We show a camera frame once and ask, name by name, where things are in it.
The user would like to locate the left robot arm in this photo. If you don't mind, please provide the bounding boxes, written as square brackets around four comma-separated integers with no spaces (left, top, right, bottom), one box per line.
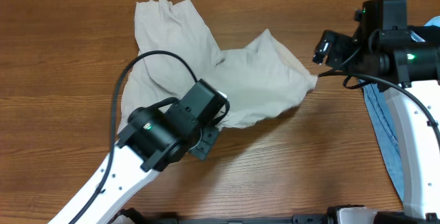
[51,80,229,223]

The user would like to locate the beige khaki shorts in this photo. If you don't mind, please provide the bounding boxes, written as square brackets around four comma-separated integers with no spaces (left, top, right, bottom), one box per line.
[119,0,318,128]

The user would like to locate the black garment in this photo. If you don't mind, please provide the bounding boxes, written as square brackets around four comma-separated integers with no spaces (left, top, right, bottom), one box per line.
[408,25,440,43]

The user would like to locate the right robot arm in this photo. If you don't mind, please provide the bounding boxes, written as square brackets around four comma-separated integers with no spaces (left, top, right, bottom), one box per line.
[313,0,439,223]

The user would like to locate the blue denim jeans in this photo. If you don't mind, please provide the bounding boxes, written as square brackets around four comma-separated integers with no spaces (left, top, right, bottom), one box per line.
[362,14,440,201]

